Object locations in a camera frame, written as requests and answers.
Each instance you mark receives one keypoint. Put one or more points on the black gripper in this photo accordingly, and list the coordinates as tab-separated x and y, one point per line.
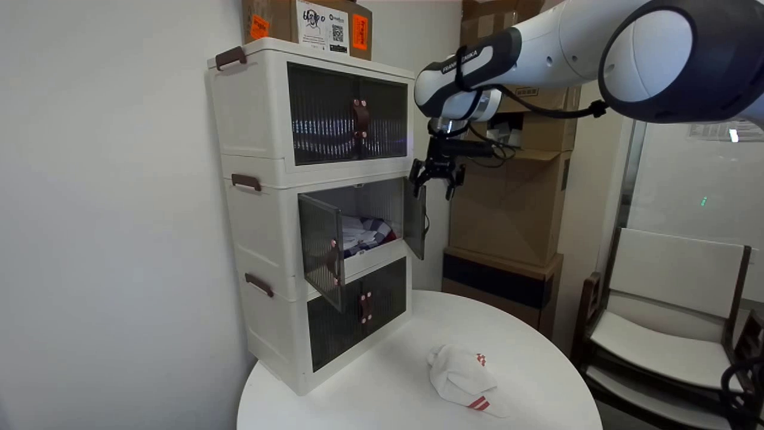
448	153

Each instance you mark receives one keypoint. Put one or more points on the smoked ribbed cabinet door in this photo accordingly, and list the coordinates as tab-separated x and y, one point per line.
415	218
320	246
336	335
324	110
388	292
383	120

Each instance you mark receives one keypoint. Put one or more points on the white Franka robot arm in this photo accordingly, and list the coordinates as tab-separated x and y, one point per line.
557	48

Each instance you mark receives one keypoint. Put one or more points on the white three-tier cabinet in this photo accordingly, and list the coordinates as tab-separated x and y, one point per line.
253	216

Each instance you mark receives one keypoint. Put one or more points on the blue white checked cloth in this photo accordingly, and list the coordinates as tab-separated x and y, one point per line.
381	231

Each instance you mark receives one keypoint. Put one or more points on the cardboard shelving unit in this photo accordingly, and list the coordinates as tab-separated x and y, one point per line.
510	206

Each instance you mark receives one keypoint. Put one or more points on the white crumpled cloth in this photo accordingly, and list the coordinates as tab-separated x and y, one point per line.
358	236

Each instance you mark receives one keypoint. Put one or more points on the wooden bench with black front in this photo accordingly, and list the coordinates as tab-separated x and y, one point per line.
497	279

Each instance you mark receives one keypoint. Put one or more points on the cardboard box with orange sticker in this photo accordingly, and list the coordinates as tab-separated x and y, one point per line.
306	24

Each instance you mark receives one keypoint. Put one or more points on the white cloth with red stripes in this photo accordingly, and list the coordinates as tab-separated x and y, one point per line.
462	380

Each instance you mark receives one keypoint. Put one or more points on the white cushioned wooden chair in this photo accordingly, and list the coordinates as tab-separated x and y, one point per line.
677	318

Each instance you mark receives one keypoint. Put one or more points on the glass partition with dark frame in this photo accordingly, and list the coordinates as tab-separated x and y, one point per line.
701	182

